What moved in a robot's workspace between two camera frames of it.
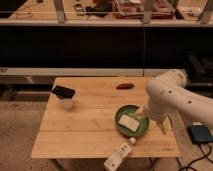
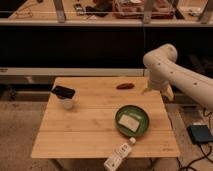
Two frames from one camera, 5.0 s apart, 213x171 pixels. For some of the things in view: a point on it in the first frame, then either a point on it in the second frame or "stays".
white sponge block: [129, 122] stays
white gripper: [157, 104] → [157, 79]
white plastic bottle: [118, 155] stays
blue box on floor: [199, 134] stays
